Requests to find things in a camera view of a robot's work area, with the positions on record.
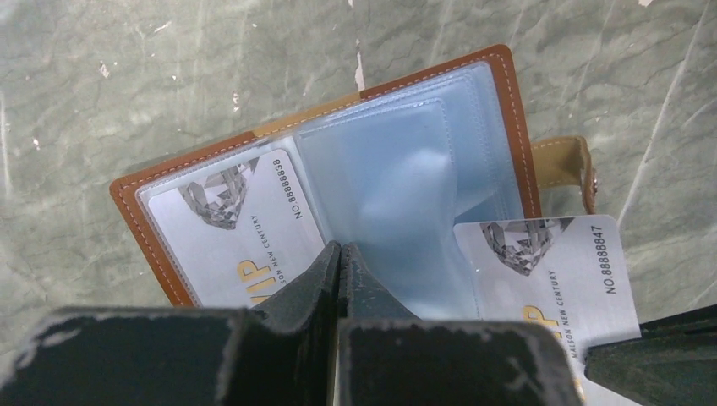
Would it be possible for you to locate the silver VIP credit card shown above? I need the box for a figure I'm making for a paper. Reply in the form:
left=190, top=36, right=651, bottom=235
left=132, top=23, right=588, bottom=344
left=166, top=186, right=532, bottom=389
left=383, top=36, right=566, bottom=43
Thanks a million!
left=137, top=148, right=325, bottom=307

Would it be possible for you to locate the brown leather card holder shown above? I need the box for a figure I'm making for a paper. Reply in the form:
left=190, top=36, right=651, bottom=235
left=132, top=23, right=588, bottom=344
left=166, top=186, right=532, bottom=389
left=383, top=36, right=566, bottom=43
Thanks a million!
left=109, top=44, right=597, bottom=319

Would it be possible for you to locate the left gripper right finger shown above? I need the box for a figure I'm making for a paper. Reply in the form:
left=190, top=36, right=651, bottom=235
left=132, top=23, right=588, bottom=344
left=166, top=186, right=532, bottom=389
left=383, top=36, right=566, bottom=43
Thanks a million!
left=336, top=244, right=582, bottom=405

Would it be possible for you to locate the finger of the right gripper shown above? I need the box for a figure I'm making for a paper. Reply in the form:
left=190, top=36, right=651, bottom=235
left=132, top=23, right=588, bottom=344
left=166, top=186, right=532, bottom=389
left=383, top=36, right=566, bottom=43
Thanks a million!
left=585, top=304, right=716, bottom=405

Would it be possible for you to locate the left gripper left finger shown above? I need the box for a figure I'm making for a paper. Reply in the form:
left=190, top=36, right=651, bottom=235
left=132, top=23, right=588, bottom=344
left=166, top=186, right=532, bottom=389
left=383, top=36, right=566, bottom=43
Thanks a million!
left=1, top=242, right=341, bottom=405

